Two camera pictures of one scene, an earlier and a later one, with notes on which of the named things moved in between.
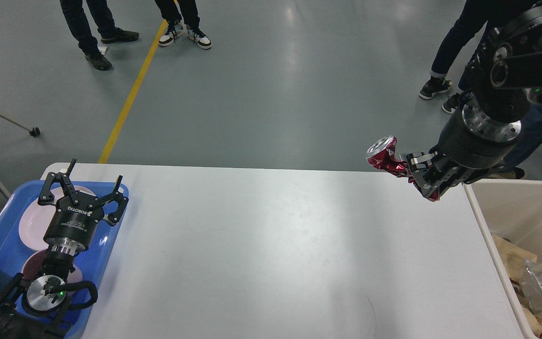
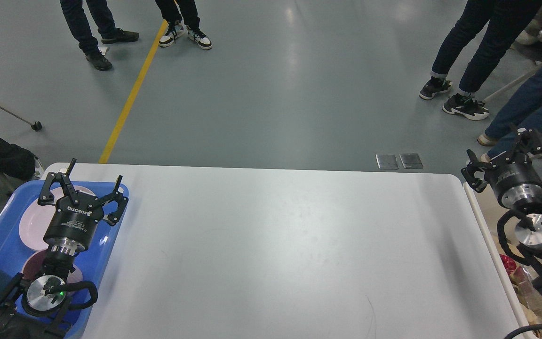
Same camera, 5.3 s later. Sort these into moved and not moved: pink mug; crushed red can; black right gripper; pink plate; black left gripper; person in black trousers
Moved: black right gripper; crushed red can
Not moved: pink mug; person in black trousers; pink plate; black left gripper
